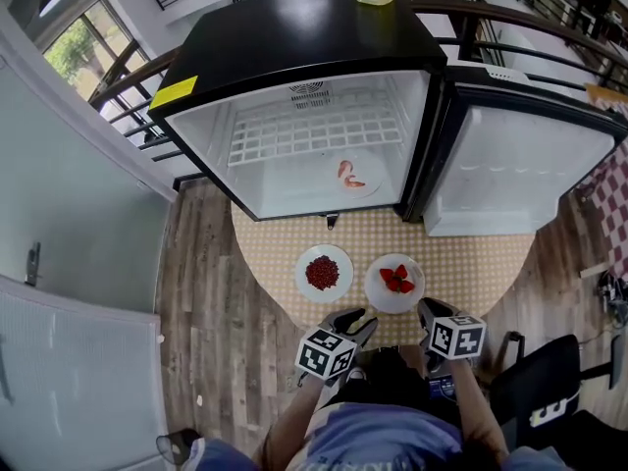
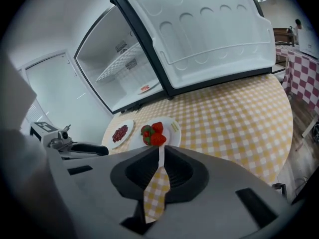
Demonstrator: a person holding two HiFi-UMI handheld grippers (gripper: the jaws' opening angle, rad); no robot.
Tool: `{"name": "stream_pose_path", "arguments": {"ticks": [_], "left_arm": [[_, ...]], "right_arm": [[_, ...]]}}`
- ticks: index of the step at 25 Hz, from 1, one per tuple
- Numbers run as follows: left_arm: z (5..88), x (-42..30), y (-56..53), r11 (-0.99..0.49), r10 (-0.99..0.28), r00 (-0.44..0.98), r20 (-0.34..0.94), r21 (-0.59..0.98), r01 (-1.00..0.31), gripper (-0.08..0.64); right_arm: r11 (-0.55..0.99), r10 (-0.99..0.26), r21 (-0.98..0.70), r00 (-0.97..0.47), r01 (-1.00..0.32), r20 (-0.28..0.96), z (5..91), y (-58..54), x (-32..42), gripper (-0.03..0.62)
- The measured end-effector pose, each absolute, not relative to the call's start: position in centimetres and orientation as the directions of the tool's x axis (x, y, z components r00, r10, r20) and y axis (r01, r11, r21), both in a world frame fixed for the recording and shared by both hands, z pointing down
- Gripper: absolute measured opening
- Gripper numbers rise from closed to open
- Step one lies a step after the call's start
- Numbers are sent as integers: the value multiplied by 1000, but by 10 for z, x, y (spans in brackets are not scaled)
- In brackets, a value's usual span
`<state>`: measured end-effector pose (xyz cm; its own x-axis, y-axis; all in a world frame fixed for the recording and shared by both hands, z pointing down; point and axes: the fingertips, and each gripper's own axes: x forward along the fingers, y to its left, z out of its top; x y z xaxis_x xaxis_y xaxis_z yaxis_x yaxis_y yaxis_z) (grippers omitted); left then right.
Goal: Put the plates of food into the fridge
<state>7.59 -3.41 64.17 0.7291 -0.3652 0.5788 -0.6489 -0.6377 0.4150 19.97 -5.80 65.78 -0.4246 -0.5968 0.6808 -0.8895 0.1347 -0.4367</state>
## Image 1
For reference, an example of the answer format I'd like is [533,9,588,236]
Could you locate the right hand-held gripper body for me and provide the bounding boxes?
[424,314,487,377]

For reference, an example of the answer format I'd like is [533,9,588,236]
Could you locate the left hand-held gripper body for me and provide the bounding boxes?
[293,326,367,388]

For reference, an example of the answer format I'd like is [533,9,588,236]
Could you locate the white round plate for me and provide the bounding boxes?
[363,252,426,316]
[293,243,355,305]
[323,149,387,199]

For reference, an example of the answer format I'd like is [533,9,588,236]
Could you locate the red strawberries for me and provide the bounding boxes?
[379,263,416,295]

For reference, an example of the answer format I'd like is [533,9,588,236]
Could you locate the black mini fridge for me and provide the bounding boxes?
[147,0,628,238]

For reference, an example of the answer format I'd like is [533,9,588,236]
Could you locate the person's right forearm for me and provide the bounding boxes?
[448,358,509,465]

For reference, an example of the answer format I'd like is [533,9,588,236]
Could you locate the person's left forearm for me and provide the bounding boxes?
[252,375,330,471]

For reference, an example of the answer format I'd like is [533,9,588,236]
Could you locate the person's black trousers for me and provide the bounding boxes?
[338,345,462,411]

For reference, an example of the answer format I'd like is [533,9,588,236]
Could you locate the black device blue screen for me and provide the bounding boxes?
[428,373,457,401]

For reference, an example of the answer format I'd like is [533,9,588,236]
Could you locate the black office chair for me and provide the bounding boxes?
[490,334,628,471]

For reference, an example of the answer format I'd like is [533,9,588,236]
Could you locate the person's blue shirt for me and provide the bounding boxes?
[195,399,575,471]

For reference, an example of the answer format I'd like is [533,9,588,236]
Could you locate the black doorstop cup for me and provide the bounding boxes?
[155,428,202,465]

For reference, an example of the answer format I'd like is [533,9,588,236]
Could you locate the white perforated plastic chair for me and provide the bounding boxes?
[483,64,531,85]

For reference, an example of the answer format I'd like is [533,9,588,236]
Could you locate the wooden table white legs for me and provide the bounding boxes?
[583,81,628,113]

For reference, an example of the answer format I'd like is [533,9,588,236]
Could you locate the frosted glass door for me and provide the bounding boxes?
[0,51,178,313]

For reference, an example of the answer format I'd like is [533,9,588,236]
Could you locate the dark wooden handrail railing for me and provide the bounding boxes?
[87,0,628,164]

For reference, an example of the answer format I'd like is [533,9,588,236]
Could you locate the black pendant ceiling lamp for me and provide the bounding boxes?
[37,0,72,18]

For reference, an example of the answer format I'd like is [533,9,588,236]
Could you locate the black cable bundle equipment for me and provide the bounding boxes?
[596,270,628,328]

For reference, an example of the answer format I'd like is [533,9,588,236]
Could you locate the white wire fridge shelf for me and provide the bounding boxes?
[226,108,403,169]

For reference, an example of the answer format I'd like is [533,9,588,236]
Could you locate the dark metal door handle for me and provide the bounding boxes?
[24,241,43,288]

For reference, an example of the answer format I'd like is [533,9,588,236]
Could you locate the window with black frame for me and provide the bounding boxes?
[41,0,153,102]

